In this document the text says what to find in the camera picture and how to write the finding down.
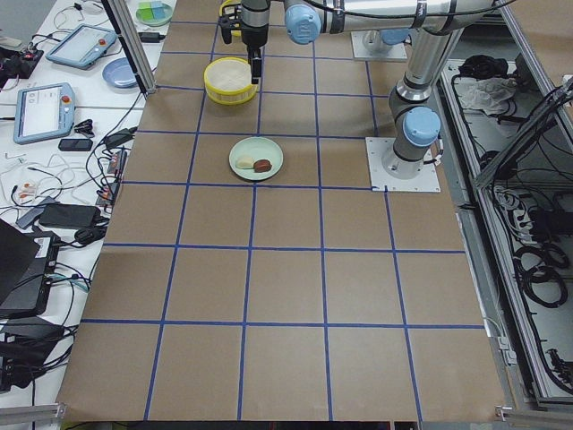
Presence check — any yellow bamboo steamer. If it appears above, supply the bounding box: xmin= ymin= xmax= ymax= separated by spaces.
xmin=203 ymin=56 xmax=258 ymax=106

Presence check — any white steamed bun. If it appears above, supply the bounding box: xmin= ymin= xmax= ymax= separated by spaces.
xmin=235 ymin=155 xmax=255 ymax=169

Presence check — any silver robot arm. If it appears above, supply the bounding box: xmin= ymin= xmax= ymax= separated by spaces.
xmin=283 ymin=1 xmax=458 ymax=179

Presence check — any mint green plate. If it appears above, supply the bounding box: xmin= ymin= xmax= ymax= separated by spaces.
xmin=228 ymin=137 xmax=284 ymax=181

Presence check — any brown chocolate bun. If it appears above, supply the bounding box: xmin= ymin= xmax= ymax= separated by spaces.
xmin=252 ymin=159 xmax=272 ymax=173

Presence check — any black power adapter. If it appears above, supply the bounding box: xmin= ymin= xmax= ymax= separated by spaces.
xmin=138 ymin=31 xmax=166 ymax=43

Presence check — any green glass bowl with blocks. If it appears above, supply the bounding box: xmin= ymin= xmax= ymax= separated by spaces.
xmin=135 ymin=1 xmax=174 ymax=27

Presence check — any blue plate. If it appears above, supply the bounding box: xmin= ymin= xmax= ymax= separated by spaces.
xmin=102 ymin=57 xmax=137 ymax=89

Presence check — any teach pendant far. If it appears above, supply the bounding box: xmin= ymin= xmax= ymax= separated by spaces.
xmin=46 ymin=24 xmax=117 ymax=70

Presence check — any teach pendant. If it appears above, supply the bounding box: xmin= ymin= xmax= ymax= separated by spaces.
xmin=13 ymin=82 xmax=75 ymax=145
xmin=46 ymin=24 xmax=117 ymax=70

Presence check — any teach pendant near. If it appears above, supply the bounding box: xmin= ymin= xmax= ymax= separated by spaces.
xmin=13 ymin=82 xmax=75 ymax=145

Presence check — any crumpled white cloth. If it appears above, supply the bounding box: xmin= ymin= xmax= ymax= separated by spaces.
xmin=460 ymin=77 xmax=517 ymax=116

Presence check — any black power brick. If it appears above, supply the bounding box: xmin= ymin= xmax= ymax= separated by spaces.
xmin=38 ymin=203 xmax=100 ymax=229

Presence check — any black laptop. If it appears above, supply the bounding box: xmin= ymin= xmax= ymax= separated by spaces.
xmin=1 ymin=221 xmax=59 ymax=319

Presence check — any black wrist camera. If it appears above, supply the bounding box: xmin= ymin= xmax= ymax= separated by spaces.
xmin=218 ymin=1 xmax=241 ymax=45

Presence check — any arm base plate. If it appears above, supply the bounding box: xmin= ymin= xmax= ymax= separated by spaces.
xmin=365 ymin=137 xmax=440 ymax=193
xmin=351 ymin=29 xmax=409 ymax=63

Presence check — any aluminium frame post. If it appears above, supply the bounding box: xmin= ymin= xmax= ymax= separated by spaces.
xmin=102 ymin=0 xmax=156 ymax=97

